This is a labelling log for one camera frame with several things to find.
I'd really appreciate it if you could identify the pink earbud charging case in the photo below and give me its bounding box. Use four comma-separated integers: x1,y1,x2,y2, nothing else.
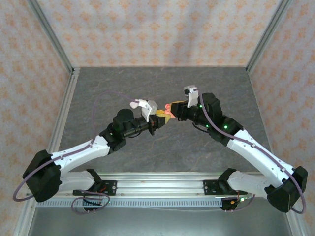
164,103,177,119

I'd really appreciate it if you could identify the small lit circuit board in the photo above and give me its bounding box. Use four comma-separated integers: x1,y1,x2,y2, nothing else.
230,196,249,205

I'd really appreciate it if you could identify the brushed metal panel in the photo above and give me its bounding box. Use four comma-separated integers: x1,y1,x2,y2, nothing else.
27,205,300,236

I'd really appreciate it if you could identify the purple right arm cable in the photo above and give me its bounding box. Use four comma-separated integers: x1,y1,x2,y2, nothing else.
198,93,307,215

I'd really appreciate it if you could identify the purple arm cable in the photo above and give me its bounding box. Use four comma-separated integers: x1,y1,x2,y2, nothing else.
198,93,307,215
12,90,138,203

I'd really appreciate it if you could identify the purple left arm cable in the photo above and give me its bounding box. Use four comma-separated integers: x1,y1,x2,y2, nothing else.
12,90,138,203

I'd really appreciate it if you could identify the aluminium side rail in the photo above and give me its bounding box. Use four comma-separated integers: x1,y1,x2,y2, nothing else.
246,67,281,173
39,67,81,173

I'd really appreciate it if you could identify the wide aluminium base rail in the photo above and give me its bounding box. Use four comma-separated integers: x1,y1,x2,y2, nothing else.
26,172,271,199

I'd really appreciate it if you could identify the white slotted cable duct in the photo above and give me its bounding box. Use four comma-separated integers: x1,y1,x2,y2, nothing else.
36,198,223,208

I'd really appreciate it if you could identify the aluminium frame post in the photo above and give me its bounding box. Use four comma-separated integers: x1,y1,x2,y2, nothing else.
26,0,75,73
246,0,293,72

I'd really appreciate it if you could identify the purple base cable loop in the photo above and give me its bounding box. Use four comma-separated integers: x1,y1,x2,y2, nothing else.
71,193,111,215
225,193,256,212

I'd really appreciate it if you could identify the aluminium lower frame rail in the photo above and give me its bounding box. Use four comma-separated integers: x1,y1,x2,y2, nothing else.
12,200,37,236
285,211,309,236

